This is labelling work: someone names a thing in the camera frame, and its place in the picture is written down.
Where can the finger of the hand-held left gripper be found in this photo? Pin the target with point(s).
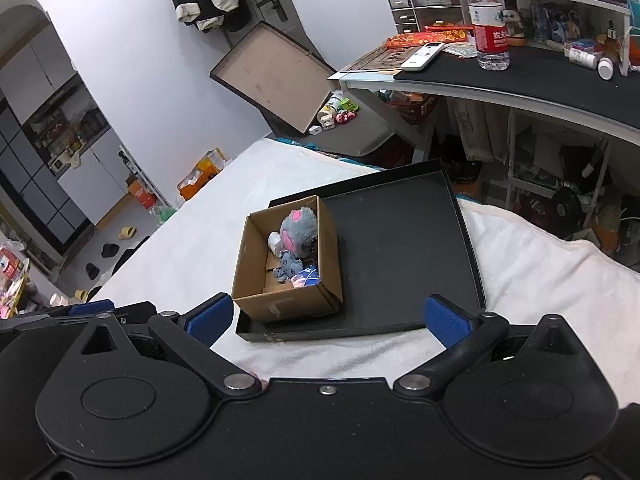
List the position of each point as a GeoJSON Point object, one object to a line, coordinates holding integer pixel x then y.
{"type": "Point", "coordinates": [95, 306]}
{"type": "Point", "coordinates": [137, 317]}

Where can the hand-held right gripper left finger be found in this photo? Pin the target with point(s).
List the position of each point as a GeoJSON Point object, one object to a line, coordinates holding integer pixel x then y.
{"type": "Point", "coordinates": [210, 317]}

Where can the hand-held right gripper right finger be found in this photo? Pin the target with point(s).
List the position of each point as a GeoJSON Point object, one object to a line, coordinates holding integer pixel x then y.
{"type": "Point", "coordinates": [447, 317]}

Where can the black tray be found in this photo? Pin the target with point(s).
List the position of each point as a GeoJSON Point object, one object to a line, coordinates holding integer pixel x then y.
{"type": "Point", "coordinates": [400, 260]}

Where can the cardboard box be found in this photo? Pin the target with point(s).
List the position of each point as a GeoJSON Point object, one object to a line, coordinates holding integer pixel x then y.
{"type": "Point", "coordinates": [290, 305]}

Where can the blue printed packet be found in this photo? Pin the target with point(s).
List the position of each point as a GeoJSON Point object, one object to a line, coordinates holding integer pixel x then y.
{"type": "Point", "coordinates": [307, 276]}

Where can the grey plush toy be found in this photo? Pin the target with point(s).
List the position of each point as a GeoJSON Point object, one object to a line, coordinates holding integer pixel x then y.
{"type": "Point", "coordinates": [300, 232]}

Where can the yellow slipper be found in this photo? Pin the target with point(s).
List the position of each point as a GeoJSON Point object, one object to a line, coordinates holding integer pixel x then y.
{"type": "Point", "coordinates": [82, 296]}
{"type": "Point", "coordinates": [127, 232]}

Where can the black slipper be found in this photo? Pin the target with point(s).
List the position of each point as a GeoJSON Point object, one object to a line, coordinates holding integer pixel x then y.
{"type": "Point", "coordinates": [92, 271]}
{"type": "Point", "coordinates": [110, 250]}

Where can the shelf of colourful packets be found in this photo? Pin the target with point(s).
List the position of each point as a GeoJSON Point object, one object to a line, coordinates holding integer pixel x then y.
{"type": "Point", "coordinates": [12, 280]}

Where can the small blue plush toy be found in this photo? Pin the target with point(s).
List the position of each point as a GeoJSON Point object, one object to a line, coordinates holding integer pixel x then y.
{"type": "Point", "coordinates": [287, 266]}

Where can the white wrapped bundle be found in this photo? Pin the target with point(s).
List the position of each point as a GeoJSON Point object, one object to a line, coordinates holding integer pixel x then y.
{"type": "Point", "coordinates": [275, 242]}

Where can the green bag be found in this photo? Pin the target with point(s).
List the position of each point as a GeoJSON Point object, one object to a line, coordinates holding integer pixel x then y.
{"type": "Point", "coordinates": [164, 215]}

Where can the red-orange carton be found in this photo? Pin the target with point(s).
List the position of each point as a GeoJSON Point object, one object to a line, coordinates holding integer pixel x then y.
{"type": "Point", "coordinates": [142, 195]}

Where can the white cabinet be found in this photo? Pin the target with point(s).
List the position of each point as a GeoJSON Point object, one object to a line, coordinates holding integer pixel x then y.
{"type": "Point", "coordinates": [100, 180]}

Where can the dark glass cabinet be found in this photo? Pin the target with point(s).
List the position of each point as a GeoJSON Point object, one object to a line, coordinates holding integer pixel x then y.
{"type": "Point", "coordinates": [35, 185]}

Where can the orange and yellow carton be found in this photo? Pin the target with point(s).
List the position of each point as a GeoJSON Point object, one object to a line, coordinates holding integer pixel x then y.
{"type": "Point", "coordinates": [202, 175]}

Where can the black round weight plate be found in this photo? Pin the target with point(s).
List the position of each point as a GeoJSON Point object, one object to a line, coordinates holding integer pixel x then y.
{"type": "Point", "coordinates": [567, 207]}

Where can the white storage rack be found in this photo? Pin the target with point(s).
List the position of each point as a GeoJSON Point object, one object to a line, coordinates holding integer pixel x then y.
{"type": "Point", "coordinates": [550, 170]}

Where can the cream tote bag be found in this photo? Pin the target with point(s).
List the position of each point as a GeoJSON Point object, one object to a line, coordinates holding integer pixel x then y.
{"type": "Point", "coordinates": [475, 130]}

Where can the red basket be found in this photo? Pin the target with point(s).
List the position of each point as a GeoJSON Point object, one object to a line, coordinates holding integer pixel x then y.
{"type": "Point", "coordinates": [415, 110]}

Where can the white adapter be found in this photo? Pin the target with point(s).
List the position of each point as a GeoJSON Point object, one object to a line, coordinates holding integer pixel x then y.
{"type": "Point", "coordinates": [316, 130]}

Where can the pink toy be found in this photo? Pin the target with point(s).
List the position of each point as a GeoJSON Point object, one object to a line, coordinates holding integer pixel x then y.
{"type": "Point", "coordinates": [346, 116]}

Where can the green toy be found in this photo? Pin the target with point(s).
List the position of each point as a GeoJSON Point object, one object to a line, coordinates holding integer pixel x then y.
{"type": "Point", "coordinates": [349, 105]}

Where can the white can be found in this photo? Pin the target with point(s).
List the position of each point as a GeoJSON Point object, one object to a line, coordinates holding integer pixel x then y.
{"type": "Point", "coordinates": [331, 104]}

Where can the brown board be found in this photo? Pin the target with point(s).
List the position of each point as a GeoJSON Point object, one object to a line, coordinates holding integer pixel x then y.
{"type": "Point", "coordinates": [270, 75]}

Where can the white desk with black mat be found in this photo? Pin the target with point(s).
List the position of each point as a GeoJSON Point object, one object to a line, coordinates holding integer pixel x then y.
{"type": "Point", "coordinates": [540, 80]}

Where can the white remote control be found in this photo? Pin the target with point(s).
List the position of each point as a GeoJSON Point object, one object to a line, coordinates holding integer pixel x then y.
{"type": "Point", "coordinates": [422, 56]}

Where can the red printed packets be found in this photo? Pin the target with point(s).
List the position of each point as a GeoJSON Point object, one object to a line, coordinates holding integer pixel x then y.
{"type": "Point", "coordinates": [430, 37]}

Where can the white pill bottle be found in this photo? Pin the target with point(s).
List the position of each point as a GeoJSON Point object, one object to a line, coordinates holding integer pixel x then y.
{"type": "Point", "coordinates": [606, 68]}
{"type": "Point", "coordinates": [581, 57]}

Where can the plastic water bottle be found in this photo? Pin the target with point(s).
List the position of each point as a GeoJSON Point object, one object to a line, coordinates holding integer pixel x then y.
{"type": "Point", "coordinates": [489, 20]}

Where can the panda figurine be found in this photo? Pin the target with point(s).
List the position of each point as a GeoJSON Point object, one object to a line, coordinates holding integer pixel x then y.
{"type": "Point", "coordinates": [515, 24]}

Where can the grey desktop drawer organizer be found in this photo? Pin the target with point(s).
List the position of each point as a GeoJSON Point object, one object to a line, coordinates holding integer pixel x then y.
{"type": "Point", "coordinates": [425, 5]}

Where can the white monitor riser shelf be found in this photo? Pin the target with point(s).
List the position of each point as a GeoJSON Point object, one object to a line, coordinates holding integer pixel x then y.
{"type": "Point", "coordinates": [620, 10]}

